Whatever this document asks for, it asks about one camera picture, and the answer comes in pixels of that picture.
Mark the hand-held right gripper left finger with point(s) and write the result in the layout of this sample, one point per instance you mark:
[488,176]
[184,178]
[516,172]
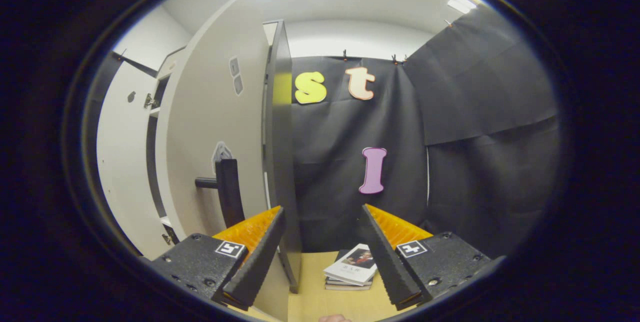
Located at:
[262,262]

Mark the light grey cabinet door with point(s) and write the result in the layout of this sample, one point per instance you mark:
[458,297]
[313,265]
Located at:
[125,162]
[210,112]

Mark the white portrait cover book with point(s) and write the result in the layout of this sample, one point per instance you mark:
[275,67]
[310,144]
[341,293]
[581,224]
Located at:
[350,267]

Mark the small ceiling light panel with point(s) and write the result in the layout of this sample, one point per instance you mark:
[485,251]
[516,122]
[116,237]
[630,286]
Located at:
[462,3]

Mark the grey shoe cabinet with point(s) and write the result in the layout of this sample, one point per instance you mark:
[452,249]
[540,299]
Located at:
[282,162]

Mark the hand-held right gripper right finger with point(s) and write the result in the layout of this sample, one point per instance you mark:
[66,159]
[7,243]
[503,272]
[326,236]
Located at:
[385,257]

